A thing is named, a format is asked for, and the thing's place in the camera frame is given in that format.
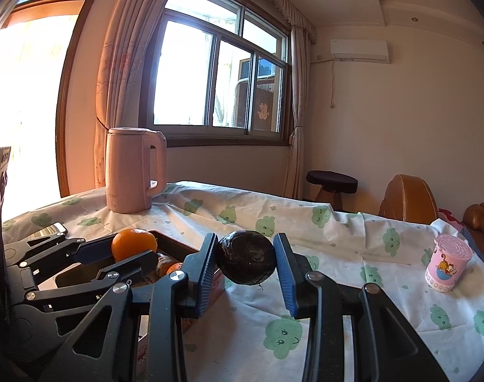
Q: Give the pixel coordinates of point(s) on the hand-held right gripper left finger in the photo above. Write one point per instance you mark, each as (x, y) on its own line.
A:
(206, 276)

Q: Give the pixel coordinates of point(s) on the paper cutout decoration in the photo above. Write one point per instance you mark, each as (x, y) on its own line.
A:
(263, 111)

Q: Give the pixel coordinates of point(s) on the pink rectangular tin box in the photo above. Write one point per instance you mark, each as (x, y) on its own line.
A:
(216, 288)

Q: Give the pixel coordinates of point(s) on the black round stool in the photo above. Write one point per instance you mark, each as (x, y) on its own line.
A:
(331, 179)

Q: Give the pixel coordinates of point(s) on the pink cartoon cat cup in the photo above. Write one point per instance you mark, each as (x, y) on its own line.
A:
(445, 266)

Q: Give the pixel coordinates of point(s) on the brown leather sofa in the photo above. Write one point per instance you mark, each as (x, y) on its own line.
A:
(477, 215)

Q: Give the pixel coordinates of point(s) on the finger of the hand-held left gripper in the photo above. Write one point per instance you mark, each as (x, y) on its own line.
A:
(126, 264)
(94, 251)

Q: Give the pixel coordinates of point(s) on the dark water chestnut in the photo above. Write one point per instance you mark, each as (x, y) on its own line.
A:
(246, 258)

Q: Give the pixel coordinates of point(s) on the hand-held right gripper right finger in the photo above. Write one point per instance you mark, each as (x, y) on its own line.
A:
(285, 276)

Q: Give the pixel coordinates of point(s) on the beige patterned curtain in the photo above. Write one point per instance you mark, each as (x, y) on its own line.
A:
(299, 107)
(118, 67)

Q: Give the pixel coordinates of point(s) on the brown leather chair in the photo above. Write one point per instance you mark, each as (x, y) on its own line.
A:
(405, 199)

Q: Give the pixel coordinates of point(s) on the pink electric kettle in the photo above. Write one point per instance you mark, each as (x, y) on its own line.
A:
(126, 175)

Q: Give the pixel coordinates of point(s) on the red patterned cloth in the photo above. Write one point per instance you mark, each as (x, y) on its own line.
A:
(451, 217)

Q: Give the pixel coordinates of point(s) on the wooden balcony door frame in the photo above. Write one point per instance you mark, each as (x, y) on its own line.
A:
(64, 127)

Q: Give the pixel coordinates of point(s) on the orange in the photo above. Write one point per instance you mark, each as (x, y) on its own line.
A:
(132, 244)
(174, 268)

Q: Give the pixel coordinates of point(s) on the white air conditioner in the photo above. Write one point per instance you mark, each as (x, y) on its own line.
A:
(359, 49)

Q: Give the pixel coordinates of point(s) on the sliding glass window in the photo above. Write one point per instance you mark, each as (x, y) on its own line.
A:
(186, 67)

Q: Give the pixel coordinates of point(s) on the shiny dark flat object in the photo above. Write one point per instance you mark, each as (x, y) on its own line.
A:
(50, 229)

